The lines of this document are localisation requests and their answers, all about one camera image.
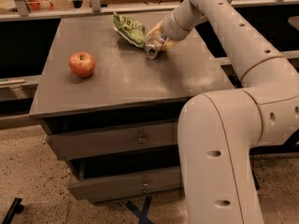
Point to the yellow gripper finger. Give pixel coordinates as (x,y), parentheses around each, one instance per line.
(156,33)
(168,44)

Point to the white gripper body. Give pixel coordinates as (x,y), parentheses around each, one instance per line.
(170,28)

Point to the silver blue redbull can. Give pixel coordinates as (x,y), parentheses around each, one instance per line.
(154,45)

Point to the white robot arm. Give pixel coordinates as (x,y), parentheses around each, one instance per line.
(217,129)

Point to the green jalapeno chip bag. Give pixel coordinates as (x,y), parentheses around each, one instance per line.
(131,30)

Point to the red apple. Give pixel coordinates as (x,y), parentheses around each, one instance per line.
(82,64)

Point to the grey drawer cabinet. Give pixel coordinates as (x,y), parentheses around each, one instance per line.
(126,88)

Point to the upper grey drawer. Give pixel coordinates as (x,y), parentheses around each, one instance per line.
(117,139)

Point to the grey drawer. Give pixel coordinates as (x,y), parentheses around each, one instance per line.
(103,189)
(117,139)

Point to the grey metal railing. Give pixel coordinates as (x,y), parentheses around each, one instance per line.
(93,3)

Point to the black metal stand leg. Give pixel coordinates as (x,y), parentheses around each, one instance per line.
(289,148)

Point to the lower grey drawer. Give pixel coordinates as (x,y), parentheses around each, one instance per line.
(103,189)

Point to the blue tape cross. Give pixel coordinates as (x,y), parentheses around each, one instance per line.
(141,214)

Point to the black leg bottom left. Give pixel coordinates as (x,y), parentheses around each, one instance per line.
(15,208)

